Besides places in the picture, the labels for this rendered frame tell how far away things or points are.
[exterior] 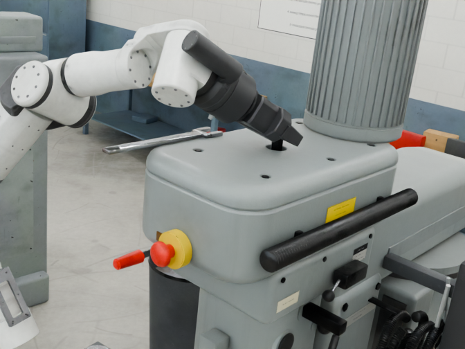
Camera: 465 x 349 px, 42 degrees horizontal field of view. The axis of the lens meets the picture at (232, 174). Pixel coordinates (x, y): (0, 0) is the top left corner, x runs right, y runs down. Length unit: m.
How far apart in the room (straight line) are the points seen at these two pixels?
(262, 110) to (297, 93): 5.25
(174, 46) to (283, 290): 0.43
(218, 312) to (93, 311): 2.95
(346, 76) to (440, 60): 4.34
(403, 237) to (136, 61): 0.73
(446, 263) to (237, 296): 0.67
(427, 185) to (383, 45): 0.44
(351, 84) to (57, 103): 0.53
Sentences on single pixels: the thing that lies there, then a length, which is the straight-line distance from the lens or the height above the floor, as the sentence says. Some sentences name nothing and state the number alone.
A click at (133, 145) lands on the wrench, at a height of 1.90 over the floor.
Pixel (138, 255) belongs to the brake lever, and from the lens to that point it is 1.05.
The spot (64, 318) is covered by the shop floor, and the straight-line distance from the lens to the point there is 4.02.
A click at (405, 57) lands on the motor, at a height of 2.05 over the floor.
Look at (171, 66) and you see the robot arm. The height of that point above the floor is 2.04.
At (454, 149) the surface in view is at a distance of 4.95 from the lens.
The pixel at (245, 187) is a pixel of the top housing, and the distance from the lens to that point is 0.88.
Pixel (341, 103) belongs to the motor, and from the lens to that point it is 1.18.
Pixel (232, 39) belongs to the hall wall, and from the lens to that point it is 6.76.
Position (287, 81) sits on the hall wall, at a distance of 6.30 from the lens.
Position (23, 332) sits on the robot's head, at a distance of 1.05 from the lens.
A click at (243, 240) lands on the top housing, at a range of 0.90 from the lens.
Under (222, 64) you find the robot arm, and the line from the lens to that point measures 0.90.
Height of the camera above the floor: 2.20
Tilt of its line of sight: 19 degrees down
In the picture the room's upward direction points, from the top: 6 degrees clockwise
